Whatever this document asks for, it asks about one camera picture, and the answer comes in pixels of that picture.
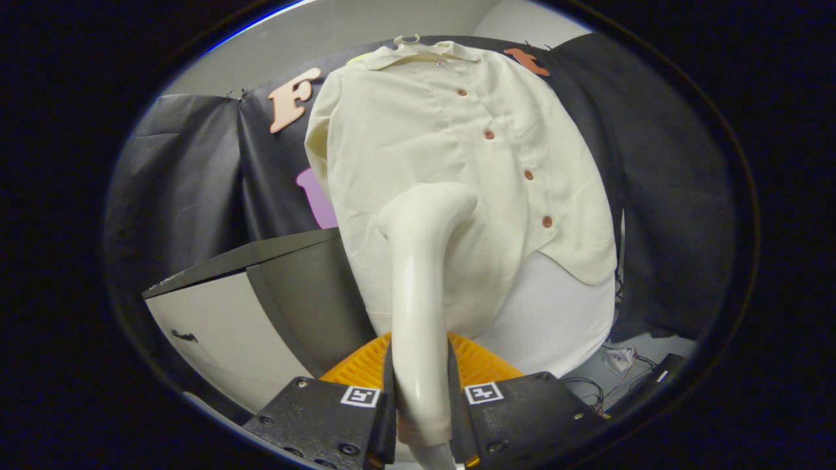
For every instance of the black backdrop cloth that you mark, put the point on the black backdrop cloth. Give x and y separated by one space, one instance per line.
666 196

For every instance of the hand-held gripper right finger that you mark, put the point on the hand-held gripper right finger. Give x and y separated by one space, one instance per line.
522 411

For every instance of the grey cabinet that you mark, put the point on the grey cabinet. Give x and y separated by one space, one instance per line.
228 326

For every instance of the small black cloth clip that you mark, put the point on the small black cloth clip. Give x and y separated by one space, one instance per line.
236 94

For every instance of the cream button shirt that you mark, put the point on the cream button shirt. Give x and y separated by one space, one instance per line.
405 124

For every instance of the white power adapter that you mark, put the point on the white power adapter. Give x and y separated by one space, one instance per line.
619 360

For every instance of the white garment steamer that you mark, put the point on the white garment steamer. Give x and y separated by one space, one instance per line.
418 313

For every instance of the black floor box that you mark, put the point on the black floor box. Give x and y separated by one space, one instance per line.
659 375

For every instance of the white clothes hanger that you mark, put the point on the white clothes hanger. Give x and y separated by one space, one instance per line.
406 39

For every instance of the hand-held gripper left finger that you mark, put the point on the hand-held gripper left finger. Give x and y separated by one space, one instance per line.
307 418

